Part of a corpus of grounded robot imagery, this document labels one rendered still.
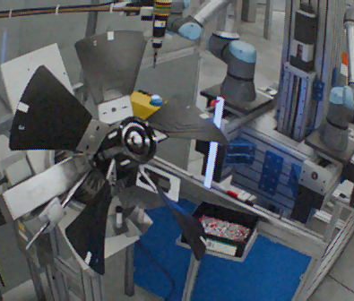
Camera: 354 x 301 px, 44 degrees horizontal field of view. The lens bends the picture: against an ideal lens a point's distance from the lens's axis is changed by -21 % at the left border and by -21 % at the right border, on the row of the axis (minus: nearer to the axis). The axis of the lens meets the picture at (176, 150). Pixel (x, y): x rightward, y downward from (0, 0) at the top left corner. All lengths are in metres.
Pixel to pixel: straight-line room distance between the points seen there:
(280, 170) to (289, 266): 0.46
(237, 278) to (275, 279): 0.19
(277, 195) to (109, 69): 0.97
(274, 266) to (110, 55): 0.96
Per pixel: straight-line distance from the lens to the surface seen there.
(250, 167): 2.10
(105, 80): 1.38
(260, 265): 1.85
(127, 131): 1.27
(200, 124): 1.52
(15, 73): 1.48
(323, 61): 2.00
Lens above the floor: 1.83
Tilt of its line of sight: 29 degrees down
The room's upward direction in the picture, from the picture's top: 7 degrees clockwise
